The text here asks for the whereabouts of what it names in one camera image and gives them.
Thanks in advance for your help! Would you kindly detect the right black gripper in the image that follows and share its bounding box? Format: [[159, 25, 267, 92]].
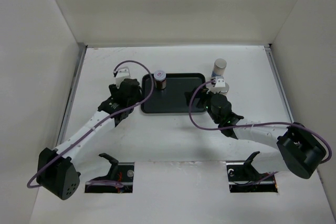
[[185, 87, 221, 124]]

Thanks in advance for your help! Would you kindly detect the silver-lid shaker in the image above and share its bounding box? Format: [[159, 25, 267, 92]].
[[211, 58, 227, 78], [219, 83, 229, 95]]

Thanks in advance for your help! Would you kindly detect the red-label dark jar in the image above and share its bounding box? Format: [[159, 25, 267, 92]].
[[153, 70, 166, 90]]

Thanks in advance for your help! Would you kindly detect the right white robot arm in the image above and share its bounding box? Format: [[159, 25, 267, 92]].
[[185, 88, 332, 180]]

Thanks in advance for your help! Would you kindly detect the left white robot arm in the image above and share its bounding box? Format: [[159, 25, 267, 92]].
[[36, 78, 142, 200]]

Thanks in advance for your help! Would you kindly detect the black rectangular tray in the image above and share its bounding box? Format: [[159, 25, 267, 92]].
[[141, 73, 205, 114]]

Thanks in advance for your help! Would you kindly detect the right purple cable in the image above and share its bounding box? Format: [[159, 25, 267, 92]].
[[188, 81, 332, 163]]

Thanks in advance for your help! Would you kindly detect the purple cable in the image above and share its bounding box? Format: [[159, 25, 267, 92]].
[[27, 60, 154, 189], [188, 81, 332, 163]]

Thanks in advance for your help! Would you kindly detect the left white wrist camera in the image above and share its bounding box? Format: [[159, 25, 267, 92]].
[[113, 67, 131, 87]]

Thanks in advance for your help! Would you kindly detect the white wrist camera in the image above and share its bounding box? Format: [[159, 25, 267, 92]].
[[209, 76, 226, 93], [113, 67, 131, 87]]

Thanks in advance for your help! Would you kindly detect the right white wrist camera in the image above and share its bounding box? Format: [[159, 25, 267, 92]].
[[209, 76, 226, 93]]

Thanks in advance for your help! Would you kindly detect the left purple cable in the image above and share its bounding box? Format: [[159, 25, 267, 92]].
[[27, 60, 154, 189]]

